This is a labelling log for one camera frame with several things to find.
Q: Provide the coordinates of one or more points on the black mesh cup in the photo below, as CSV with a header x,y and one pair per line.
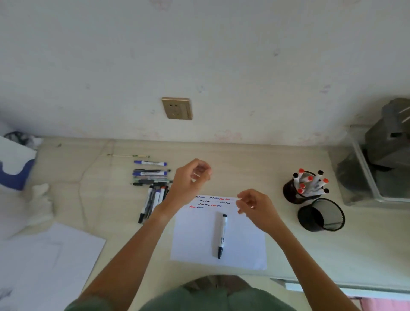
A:
x,y
290,195
314,218

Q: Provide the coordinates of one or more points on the white plastic bag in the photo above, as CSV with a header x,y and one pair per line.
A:
x,y
12,153

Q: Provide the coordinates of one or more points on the person's left hand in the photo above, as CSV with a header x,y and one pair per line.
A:
x,y
185,186

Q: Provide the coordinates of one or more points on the black slim pen silver tip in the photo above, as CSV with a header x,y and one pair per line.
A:
x,y
166,192

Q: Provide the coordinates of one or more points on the person's right forearm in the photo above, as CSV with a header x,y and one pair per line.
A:
x,y
314,272

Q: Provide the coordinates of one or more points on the black click pen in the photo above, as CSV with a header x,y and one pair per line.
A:
x,y
153,184

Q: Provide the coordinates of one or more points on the person's left forearm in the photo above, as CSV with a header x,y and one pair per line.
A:
x,y
128,256

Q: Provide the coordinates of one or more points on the green shirt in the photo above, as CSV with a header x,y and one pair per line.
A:
x,y
192,298

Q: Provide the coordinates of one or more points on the light wooden table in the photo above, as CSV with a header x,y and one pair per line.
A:
x,y
112,205

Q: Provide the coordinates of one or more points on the person's right hand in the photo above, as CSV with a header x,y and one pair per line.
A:
x,y
262,211

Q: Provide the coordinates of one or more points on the small white scrap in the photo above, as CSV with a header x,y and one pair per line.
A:
x,y
28,141

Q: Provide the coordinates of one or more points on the clear acrylic rack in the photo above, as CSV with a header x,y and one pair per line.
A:
x,y
349,198

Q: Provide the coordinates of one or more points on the gold wall socket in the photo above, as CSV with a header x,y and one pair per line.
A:
x,y
176,109

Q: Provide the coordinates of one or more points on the blank white paper sheet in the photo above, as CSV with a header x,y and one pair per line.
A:
x,y
48,266

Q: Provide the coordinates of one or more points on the paper-wrapped chopsticks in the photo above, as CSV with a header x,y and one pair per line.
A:
x,y
128,155

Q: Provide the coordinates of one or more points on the white paper sheet with squiggles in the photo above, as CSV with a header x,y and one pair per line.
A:
x,y
198,243

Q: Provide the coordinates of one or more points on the crumpled white tissue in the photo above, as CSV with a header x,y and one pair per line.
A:
x,y
40,205

